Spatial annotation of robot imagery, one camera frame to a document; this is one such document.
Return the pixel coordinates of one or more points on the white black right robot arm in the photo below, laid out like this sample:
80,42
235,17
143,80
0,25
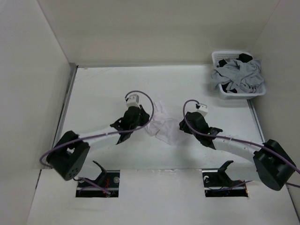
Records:
269,163

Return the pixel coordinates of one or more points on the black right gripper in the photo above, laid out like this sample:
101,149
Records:
183,126

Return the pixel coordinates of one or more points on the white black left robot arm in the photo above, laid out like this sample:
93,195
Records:
72,157

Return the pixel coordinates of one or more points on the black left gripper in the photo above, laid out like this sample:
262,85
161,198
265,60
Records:
145,116

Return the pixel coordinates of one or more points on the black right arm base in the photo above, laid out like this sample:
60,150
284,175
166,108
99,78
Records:
218,184

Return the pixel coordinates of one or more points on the grey tank top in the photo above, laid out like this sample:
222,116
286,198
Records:
244,77

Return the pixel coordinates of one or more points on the white tank top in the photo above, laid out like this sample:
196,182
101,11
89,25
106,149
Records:
164,126

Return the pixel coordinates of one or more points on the metal table edge rail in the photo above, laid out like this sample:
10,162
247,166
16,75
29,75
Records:
66,100

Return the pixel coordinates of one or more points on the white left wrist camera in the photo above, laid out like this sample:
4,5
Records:
132,101

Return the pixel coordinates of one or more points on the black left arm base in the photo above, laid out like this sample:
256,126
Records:
107,179

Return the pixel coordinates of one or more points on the white plastic laundry basket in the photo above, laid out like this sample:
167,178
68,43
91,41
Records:
232,55

